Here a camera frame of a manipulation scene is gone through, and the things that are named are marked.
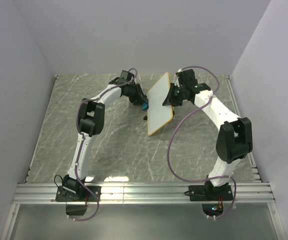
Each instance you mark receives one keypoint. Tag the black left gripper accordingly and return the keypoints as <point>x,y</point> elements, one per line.
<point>141,98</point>

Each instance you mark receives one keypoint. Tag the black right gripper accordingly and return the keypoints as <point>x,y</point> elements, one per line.
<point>169,101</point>

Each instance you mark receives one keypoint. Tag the blue whiteboard eraser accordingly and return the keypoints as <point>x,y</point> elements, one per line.
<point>145,106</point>

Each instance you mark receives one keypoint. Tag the yellow framed whiteboard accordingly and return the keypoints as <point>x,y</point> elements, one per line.
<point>156,96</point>

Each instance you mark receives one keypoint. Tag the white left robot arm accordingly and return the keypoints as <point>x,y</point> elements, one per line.
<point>90,122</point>

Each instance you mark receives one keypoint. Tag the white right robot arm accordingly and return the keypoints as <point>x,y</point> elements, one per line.
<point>234,139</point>

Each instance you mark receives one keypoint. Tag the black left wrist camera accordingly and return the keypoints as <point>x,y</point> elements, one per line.
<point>125,77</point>

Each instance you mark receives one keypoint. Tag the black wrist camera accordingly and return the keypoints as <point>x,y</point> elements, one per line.
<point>125,77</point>
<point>186,78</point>

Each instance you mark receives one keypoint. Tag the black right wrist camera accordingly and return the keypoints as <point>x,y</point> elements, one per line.
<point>186,78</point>

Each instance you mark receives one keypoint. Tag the metal wire easel stand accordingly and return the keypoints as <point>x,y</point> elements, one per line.
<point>146,117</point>

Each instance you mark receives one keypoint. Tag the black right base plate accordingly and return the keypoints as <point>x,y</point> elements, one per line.
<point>208,192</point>

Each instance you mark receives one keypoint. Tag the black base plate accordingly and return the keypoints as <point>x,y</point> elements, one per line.
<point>63,195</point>
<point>208,192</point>

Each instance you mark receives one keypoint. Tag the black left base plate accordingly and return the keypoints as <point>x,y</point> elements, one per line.
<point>63,195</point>

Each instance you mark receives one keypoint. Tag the aluminium mounting rail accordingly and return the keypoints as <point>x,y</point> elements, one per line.
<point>126,193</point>

